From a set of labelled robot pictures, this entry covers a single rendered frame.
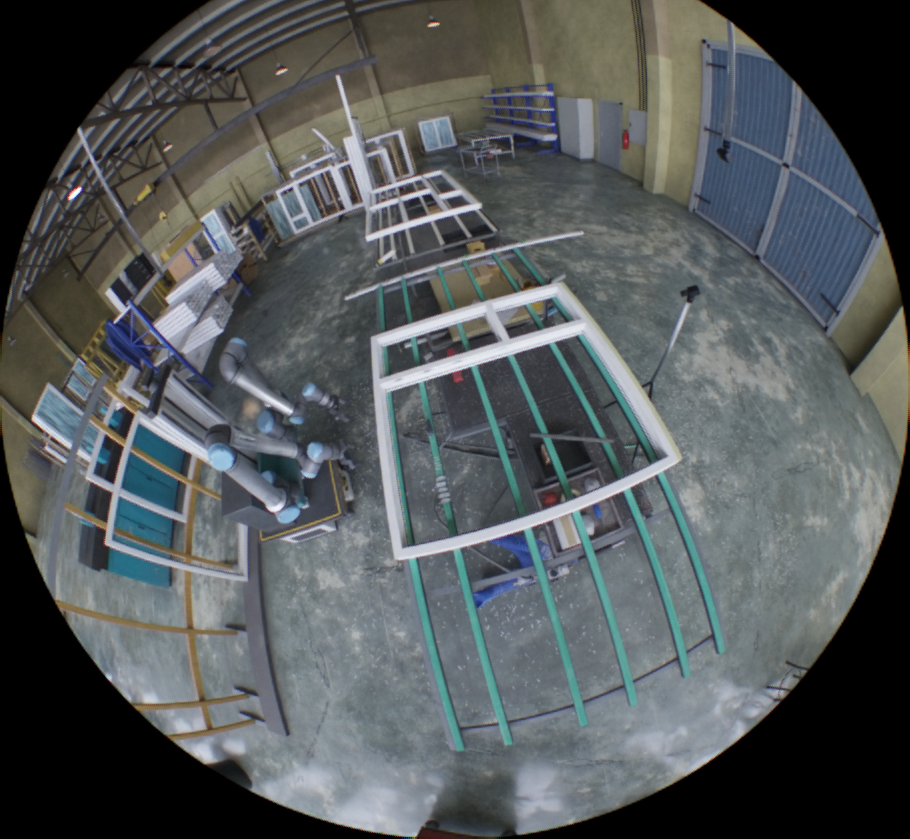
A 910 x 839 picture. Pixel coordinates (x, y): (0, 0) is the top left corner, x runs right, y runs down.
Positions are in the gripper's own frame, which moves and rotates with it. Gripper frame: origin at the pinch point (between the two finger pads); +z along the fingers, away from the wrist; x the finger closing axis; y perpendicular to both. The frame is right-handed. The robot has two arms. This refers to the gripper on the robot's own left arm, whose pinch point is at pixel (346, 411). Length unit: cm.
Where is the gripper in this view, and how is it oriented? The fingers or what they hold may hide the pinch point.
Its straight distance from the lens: 211.2
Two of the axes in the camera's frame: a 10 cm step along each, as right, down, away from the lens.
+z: 5.8, 4.9, 6.5
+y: 7.9, -5.3, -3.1
